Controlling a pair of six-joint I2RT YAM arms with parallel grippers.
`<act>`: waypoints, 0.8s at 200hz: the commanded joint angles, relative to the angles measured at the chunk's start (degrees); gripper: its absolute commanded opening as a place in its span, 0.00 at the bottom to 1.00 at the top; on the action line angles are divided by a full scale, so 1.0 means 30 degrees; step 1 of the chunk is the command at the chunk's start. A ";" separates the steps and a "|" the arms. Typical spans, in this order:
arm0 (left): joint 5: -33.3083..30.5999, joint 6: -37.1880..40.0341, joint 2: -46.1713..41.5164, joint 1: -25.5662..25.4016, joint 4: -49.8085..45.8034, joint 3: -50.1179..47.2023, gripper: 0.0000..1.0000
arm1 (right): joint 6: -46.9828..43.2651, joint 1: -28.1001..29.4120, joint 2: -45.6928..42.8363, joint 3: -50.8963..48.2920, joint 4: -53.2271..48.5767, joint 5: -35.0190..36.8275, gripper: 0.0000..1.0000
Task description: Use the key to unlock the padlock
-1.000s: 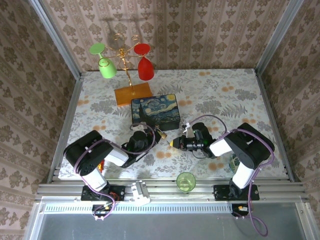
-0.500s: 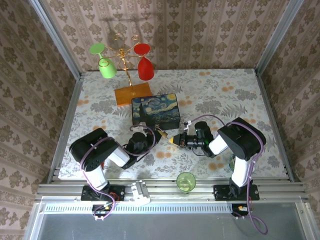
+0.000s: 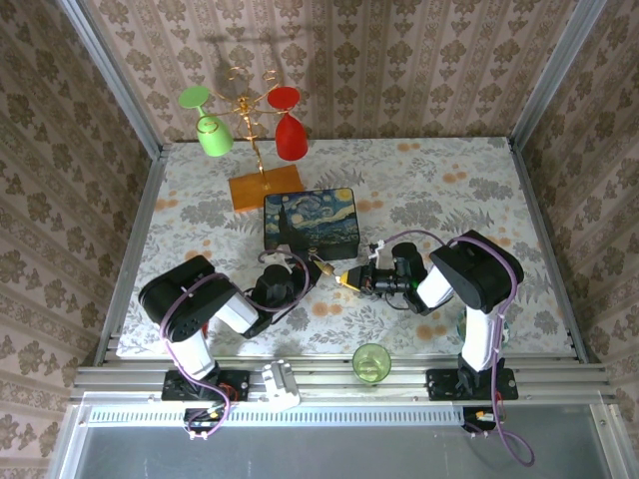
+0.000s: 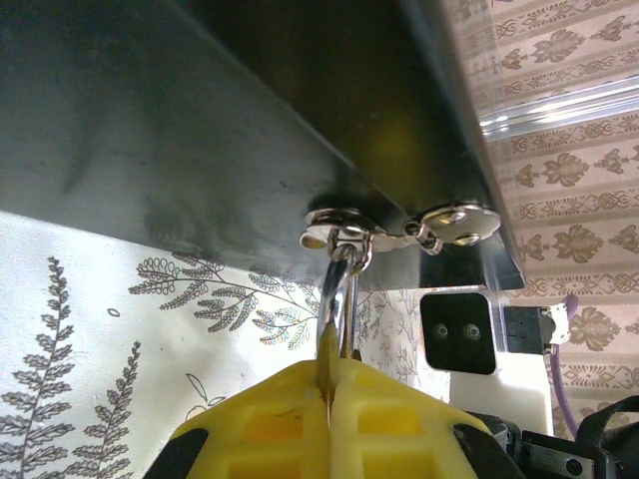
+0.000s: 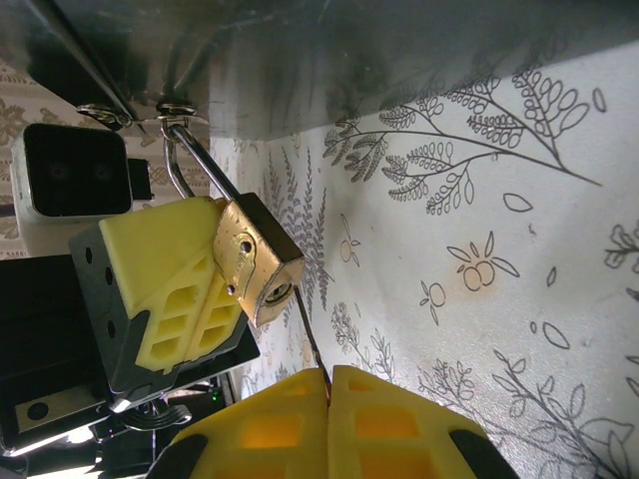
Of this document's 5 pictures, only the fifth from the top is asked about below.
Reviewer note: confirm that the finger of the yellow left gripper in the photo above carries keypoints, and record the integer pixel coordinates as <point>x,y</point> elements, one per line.
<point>160,239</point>
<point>219,319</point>

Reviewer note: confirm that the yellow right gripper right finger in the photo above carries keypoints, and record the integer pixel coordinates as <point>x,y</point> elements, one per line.
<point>399,439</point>

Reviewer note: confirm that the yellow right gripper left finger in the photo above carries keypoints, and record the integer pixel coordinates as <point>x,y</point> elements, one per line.
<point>259,439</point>

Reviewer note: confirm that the brass padlock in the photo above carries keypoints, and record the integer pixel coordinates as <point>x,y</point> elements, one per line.
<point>239,259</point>

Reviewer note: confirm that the black box with painting lid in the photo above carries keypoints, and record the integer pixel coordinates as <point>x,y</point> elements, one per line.
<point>349,50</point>

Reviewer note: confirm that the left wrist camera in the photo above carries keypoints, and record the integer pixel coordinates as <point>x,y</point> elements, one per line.
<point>75,169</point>

